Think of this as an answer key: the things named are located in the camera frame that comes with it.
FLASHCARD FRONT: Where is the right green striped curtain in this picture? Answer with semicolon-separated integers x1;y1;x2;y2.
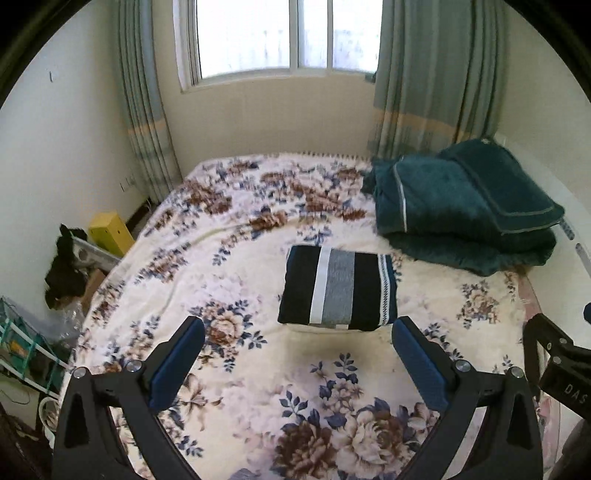
368;0;508;159

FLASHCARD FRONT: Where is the floral cream bed blanket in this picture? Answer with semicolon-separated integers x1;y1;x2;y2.
71;154;539;479

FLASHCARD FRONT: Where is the black grey striped fleece garment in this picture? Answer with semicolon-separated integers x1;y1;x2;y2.
277;245;398;332

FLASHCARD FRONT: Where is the green white wire rack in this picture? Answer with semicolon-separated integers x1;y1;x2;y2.
0;297;69;399

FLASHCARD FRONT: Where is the left green striped curtain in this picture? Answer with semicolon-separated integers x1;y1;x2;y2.
115;1;182;203

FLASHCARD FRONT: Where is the folded white fleece garment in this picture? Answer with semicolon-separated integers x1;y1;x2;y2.
286;324;353;334

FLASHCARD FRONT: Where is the dark green folded blanket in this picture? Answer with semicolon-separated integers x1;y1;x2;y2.
362;139;561;277

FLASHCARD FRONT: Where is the white framed window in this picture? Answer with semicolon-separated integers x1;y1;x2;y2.
172;0;383;90

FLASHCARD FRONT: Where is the green striped curtain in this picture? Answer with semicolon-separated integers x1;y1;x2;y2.
368;0;508;159
115;1;182;203

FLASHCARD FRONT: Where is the yellow box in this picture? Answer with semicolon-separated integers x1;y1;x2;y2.
88;211;134;258

